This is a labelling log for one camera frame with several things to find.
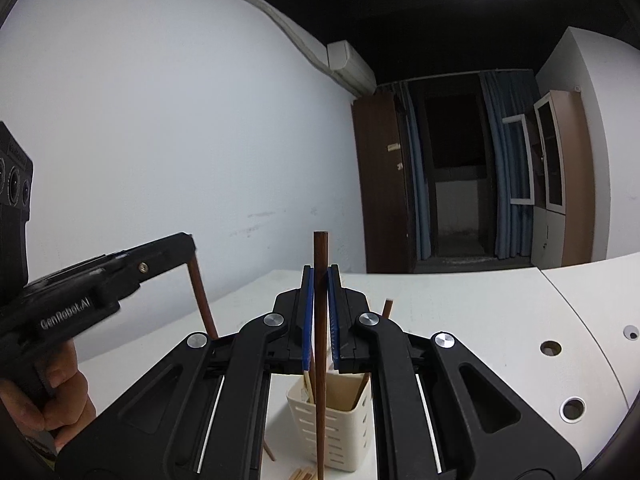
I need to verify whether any brown wooden wardrobe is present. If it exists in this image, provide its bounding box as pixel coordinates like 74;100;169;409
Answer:
351;91;418;275

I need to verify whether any white air conditioner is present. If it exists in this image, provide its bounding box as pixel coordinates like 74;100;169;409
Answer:
327;40;377;96

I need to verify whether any dark window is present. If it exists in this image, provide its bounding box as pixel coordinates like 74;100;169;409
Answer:
425;80;488;257

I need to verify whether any beige slotted utensil holder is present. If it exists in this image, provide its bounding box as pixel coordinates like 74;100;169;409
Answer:
286;371;375;473

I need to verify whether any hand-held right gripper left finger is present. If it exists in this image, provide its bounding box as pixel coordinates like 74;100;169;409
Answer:
55;264;316;480

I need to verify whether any tan cabinet with glass doors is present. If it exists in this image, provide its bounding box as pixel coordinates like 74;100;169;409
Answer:
501;90;596;270

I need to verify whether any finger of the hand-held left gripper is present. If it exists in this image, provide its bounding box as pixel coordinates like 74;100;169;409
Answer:
102;232;197;303

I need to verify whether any dark brown chopstick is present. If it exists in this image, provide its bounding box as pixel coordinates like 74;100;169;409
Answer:
313;231;329;480
187;258;277;462
352;299;394;408

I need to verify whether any blue curtain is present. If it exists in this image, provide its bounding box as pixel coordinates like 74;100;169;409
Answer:
400;80;433;261
480;70;541;261

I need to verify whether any person's left hand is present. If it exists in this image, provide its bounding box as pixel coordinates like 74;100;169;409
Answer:
0;337;97;448

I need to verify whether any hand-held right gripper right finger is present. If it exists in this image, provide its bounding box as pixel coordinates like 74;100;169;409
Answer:
327;262;583;480

